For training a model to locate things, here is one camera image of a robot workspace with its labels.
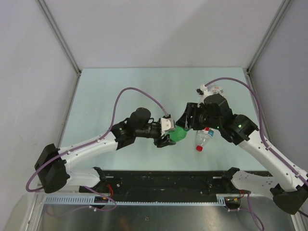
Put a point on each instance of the left aluminium frame post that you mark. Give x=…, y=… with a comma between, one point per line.
x=58, y=34

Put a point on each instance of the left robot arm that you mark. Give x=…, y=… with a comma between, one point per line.
x=56, y=167

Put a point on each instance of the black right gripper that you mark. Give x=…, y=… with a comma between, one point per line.
x=186, y=121

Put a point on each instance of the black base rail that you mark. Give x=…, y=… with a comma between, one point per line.
x=168, y=186

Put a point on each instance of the aluminium frame post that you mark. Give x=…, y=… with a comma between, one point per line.
x=275, y=23
x=58, y=34

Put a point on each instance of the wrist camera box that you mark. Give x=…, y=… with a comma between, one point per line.
x=167, y=125
x=203, y=92

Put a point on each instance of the white slotted cable duct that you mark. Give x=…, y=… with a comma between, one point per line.
x=93, y=200

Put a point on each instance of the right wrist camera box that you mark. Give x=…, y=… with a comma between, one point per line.
x=203, y=92

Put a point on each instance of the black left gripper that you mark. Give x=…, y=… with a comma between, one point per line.
x=165, y=141

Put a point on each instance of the clear bottle red label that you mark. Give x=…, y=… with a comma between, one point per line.
x=202, y=137

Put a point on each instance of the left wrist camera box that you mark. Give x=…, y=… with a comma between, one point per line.
x=167, y=125

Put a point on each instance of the right aluminium frame post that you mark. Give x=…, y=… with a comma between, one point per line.
x=275, y=23

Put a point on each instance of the red bottle cap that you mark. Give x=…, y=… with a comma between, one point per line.
x=199, y=148

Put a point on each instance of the fruit tea bottle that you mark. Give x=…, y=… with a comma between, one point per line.
x=215, y=89

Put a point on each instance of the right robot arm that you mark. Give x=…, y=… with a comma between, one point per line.
x=287, y=186

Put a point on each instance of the green plastic bottle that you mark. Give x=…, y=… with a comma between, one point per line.
x=178, y=134

